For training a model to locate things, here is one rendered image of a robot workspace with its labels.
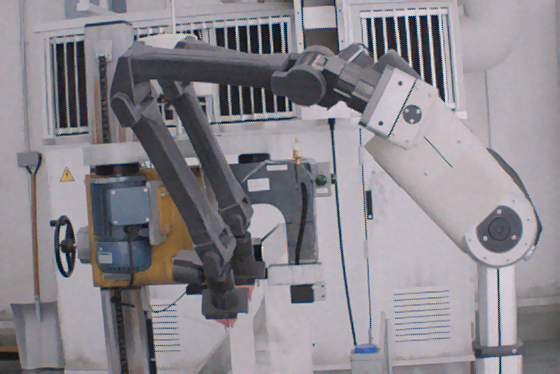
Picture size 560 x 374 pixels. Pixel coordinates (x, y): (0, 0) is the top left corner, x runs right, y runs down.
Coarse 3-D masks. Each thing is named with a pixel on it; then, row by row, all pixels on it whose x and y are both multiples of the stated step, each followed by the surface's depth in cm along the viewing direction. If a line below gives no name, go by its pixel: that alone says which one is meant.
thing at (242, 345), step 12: (240, 324) 260; (252, 324) 292; (240, 336) 260; (252, 336) 290; (240, 348) 259; (252, 348) 289; (240, 360) 259; (252, 360) 276; (228, 372) 286; (240, 372) 258; (252, 372) 272; (264, 372) 281; (276, 372) 284
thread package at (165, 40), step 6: (150, 36) 280; (156, 36) 279; (162, 36) 278; (168, 36) 278; (174, 36) 279; (180, 36) 279; (150, 42) 279; (156, 42) 279; (162, 42) 278; (168, 42) 278; (174, 42) 279; (156, 84) 279; (198, 84) 285; (198, 90) 285; (162, 96) 286
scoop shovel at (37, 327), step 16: (32, 176) 712; (32, 192) 710; (32, 208) 707; (32, 224) 705; (32, 240) 703; (32, 256) 701; (16, 304) 693; (32, 304) 696; (48, 304) 695; (16, 320) 694; (32, 320) 699; (48, 320) 698; (16, 336) 692; (32, 336) 697; (48, 336) 696; (32, 352) 695; (48, 352) 694; (32, 368) 693
